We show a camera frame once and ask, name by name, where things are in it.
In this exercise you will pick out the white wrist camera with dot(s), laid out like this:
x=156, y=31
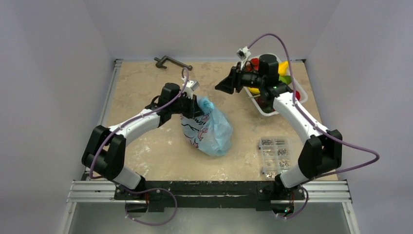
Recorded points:
x=189, y=87
x=243, y=54

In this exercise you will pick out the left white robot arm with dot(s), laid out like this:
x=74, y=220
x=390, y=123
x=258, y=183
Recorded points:
x=105, y=150

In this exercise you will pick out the aluminium frame rail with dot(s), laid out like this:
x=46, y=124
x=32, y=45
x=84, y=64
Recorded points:
x=100, y=191

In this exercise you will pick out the green fake mango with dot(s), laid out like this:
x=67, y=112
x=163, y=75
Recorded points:
x=285, y=79

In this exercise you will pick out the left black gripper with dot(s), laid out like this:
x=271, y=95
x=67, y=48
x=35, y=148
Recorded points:
x=194, y=111

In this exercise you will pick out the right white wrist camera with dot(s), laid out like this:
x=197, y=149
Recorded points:
x=243, y=54

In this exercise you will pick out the yellow fake banana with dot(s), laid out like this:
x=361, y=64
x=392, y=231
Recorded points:
x=254, y=91

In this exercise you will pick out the light blue plastic bag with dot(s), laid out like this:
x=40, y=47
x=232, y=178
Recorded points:
x=211, y=132

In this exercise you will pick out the red fake grape bunch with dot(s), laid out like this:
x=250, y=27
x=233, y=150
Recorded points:
x=254, y=64

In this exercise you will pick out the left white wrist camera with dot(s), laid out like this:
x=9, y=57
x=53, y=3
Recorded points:
x=189, y=87

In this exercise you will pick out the white plastic fruit tray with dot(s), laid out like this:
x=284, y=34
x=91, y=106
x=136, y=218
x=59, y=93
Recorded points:
x=279, y=94

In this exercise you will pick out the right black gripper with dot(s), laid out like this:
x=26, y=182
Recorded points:
x=234, y=78

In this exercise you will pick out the yellow fake pear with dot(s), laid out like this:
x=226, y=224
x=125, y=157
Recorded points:
x=283, y=69

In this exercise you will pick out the dark metal crank handle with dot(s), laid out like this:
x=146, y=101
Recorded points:
x=160, y=63

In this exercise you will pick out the clear screw organizer box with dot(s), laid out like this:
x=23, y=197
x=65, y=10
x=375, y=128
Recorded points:
x=276, y=155

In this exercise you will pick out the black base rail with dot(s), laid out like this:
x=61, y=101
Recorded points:
x=257, y=195

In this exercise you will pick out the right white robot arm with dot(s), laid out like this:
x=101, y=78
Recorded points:
x=320, y=153

